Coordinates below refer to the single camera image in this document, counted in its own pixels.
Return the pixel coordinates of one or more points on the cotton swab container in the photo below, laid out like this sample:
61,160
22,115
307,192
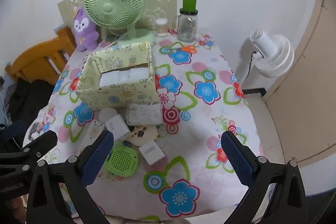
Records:
161,27

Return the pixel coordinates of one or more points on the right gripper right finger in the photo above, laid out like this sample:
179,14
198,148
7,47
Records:
288,201

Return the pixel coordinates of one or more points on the white Mingyi charger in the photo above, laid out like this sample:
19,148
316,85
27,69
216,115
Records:
151,152

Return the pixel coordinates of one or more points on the green desk fan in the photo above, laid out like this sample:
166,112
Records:
116,15

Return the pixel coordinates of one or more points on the green cup on jar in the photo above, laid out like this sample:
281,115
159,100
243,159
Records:
189,5

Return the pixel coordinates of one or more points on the green panda speaker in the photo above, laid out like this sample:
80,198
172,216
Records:
122,161

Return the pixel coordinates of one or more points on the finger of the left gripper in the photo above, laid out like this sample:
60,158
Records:
17,128
29,155

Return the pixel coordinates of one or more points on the cartoon backdrop board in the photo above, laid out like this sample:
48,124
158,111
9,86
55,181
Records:
154,9

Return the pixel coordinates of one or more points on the round cream compact case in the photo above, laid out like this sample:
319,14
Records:
143,134

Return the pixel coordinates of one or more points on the white 45W charger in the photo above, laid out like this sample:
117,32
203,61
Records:
118,127

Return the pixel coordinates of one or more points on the glass mason jar mug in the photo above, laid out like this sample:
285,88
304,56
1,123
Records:
186,25

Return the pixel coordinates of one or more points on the wooden chair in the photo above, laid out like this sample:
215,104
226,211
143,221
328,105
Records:
44,61

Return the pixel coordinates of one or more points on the orange scissors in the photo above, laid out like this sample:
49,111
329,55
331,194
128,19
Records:
189,49

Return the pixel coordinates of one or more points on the purple plush toy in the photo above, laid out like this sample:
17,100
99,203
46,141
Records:
86,36

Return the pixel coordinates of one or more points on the white power strip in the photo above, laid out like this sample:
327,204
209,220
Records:
93,132

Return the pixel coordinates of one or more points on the clear bag of floss picks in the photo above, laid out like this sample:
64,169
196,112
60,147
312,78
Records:
144,114

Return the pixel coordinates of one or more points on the white oval pebble case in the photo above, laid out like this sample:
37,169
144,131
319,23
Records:
106,114

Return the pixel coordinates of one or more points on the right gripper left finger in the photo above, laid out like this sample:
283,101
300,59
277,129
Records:
46,203

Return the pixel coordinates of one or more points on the white standing fan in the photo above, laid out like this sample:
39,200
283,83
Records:
272,56

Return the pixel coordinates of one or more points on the yellow cartoon storage box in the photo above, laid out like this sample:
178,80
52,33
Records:
118,76

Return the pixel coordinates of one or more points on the floral tablecloth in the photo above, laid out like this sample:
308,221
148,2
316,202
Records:
201,99

